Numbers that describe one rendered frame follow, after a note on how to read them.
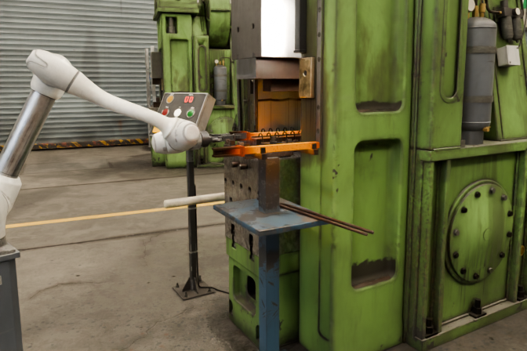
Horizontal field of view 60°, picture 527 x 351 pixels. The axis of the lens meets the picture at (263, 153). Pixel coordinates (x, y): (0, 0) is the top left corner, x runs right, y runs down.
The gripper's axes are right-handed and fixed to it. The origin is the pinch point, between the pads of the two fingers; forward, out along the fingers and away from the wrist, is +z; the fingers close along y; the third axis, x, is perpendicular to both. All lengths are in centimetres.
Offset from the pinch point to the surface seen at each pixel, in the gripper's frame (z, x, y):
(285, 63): 22.1, 33.6, 7.5
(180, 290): -12, -99, -61
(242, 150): -29, 3, 59
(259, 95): 22.1, 18.2, -18.7
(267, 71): 12.1, 29.7, 7.5
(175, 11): 138, 128, -464
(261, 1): 7, 60, 12
